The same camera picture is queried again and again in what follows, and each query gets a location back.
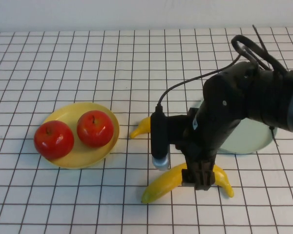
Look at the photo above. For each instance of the red apple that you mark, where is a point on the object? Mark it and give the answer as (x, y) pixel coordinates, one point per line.
(53, 141)
(95, 129)

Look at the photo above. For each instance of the pale teal round plate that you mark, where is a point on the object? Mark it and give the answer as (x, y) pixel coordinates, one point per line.
(249, 136)

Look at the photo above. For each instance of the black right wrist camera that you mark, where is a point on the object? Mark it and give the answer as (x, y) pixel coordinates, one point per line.
(158, 136)

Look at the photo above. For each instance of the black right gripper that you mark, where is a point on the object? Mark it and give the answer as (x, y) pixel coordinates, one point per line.
(200, 148)

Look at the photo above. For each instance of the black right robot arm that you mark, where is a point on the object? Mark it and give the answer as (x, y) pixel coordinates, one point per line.
(271, 97)

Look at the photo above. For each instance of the yellow round plate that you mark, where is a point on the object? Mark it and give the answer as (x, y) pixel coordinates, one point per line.
(88, 156)

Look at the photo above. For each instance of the yellow banana with hooked stem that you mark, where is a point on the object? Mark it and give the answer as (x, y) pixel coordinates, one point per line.
(166, 181)

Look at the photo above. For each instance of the white grid tablecloth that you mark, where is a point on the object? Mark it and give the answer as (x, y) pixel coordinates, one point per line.
(88, 61)

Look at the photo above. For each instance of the yellow banana with green tip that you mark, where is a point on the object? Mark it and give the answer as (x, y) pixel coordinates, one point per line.
(142, 126)

